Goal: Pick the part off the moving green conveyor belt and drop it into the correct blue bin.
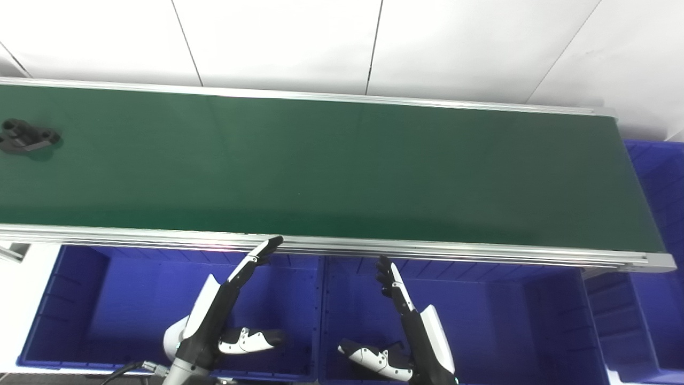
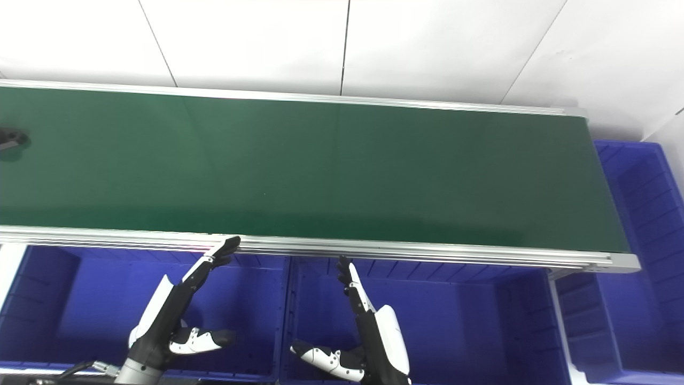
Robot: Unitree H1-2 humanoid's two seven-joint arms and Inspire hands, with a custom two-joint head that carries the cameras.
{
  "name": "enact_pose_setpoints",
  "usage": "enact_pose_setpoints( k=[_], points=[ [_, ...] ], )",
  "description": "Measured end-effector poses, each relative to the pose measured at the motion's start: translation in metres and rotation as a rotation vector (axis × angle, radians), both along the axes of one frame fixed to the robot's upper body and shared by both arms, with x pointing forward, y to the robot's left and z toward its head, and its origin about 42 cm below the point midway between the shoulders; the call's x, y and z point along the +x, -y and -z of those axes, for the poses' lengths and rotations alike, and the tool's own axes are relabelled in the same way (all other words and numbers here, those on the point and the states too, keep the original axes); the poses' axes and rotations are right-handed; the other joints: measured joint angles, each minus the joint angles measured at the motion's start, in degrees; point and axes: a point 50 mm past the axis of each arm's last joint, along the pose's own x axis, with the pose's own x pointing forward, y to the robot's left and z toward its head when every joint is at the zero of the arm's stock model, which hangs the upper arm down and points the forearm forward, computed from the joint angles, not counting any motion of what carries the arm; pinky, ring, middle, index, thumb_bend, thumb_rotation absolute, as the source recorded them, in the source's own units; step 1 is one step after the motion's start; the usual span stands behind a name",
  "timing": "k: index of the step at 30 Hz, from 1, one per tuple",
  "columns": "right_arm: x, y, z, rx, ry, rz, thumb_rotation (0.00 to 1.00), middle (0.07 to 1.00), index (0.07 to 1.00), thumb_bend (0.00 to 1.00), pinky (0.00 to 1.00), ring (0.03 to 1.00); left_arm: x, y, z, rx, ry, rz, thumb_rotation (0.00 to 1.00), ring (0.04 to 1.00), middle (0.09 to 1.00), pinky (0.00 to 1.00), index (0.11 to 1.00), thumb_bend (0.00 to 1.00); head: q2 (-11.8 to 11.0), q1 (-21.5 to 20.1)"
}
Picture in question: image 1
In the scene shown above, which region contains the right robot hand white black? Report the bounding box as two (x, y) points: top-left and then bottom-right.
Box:
(338, 256), (458, 385)

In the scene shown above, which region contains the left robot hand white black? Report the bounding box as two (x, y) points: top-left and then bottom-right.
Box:
(163, 235), (287, 375)

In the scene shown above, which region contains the black flange part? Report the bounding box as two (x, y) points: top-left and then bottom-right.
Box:
(0, 119), (61, 156)

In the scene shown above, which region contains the blue plastic bin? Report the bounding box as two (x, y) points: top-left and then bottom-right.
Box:
(584, 140), (684, 385)
(319, 256), (611, 385)
(16, 245), (324, 383)

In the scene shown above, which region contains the aluminium conveyor leg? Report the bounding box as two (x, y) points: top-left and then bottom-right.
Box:
(0, 243), (31, 264)

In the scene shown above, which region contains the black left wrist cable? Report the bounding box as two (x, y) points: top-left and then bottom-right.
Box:
(100, 361), (173, 385)

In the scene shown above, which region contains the green conveyor belt aluminium frame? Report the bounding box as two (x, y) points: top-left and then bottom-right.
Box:
(0, 78), (678, 274)

